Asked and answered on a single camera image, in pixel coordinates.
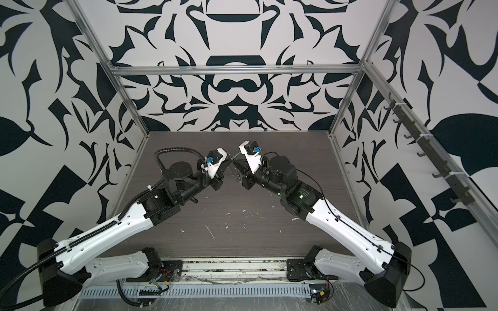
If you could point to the white slotted cable duct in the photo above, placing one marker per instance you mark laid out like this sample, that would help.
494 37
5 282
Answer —
284 290

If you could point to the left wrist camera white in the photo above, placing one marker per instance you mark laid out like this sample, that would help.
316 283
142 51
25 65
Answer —
213 162

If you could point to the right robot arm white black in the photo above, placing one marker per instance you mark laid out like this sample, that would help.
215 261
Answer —
310 205

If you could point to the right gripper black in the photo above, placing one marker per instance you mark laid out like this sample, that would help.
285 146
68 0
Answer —
251 177

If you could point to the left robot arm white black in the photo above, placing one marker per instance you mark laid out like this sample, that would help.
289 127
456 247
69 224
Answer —
179 185

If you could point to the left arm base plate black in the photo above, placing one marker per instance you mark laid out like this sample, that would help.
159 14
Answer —
168 270

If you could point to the grey wall hook rack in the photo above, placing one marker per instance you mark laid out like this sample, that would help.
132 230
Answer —
431 149

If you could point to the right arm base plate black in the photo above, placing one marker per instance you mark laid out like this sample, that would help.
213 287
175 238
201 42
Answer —
299 270

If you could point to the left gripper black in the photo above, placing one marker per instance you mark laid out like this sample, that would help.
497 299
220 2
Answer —
214 179

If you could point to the aluminium front rail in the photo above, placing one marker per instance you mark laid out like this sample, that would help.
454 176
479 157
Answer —
233 268

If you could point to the small electronics board green led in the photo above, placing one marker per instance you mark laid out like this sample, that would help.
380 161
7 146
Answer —
320 293

